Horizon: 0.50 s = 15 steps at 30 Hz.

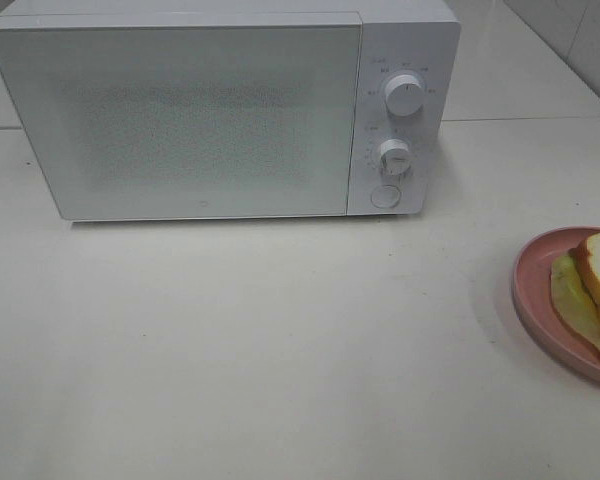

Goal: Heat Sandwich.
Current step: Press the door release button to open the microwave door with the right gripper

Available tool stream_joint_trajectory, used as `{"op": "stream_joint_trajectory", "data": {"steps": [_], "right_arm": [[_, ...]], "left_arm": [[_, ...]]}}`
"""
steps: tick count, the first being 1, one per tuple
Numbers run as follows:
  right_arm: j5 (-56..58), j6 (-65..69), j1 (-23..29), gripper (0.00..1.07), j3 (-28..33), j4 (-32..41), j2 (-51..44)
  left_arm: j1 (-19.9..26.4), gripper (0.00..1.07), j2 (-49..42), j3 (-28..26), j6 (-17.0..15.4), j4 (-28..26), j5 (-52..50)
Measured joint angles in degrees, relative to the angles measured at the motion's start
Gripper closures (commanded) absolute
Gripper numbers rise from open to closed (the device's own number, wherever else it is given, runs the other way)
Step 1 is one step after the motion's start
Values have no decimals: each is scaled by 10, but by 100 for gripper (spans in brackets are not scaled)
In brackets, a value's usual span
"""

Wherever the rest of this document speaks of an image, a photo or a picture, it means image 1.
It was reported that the round door release button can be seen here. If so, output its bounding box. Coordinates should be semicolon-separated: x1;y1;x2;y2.
370;185;401;209

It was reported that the white bread sandwich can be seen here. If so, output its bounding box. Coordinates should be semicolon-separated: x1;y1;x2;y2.
550;233;600;362

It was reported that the white microwave oven body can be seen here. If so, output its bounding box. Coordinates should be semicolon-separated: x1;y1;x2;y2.
0;1;461;217

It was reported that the upper white power knob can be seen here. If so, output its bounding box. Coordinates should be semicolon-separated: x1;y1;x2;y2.
384;72;425;117

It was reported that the white microwave door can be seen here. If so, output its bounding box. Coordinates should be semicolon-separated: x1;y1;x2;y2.
0;26;360;221

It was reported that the lower white timer knob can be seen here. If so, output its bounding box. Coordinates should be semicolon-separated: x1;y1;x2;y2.
378;139;413;176

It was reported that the pink round plate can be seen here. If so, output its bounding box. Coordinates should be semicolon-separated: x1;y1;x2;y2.
511;227;600;385

